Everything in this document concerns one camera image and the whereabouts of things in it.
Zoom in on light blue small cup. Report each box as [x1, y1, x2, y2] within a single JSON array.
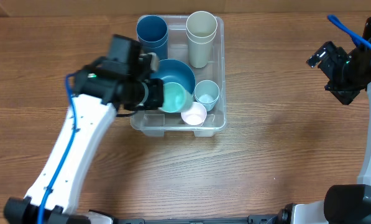
[[196, 95, 218, 111]]

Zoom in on mint green small cup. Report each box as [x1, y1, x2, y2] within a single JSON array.
[[159, 82, 193, 113]]

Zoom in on pink small cup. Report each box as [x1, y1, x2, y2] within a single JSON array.
[[181, 101, 207, 126]]

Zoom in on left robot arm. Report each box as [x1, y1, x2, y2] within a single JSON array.
[[4, 60, 163, 224]]

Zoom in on dark blue tall cup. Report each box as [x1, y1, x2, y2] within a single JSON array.
[[139, 39, 168, 60], [136, 16, 168, 48]]

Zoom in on dark blue bowl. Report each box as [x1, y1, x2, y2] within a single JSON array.
[[150, 59, 196, 95]]

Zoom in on cream tall cup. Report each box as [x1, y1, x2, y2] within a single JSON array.
[[187, 33, 216, 68], [186, 11, 218, 44]]

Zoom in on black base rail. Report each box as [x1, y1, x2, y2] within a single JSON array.
[[88, 210, 285, 224]]

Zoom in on clear plastic storage bin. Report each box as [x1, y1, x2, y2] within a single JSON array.
[[131, 15, 226, 137]]

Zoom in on grey small cup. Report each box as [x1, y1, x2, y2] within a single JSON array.
[[195, 80, 219, 105]]

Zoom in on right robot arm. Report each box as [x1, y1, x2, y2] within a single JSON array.
[[269, 14, 371, 223]]

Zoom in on left blue cable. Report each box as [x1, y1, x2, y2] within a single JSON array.
[[37, 73, 82, 224]]

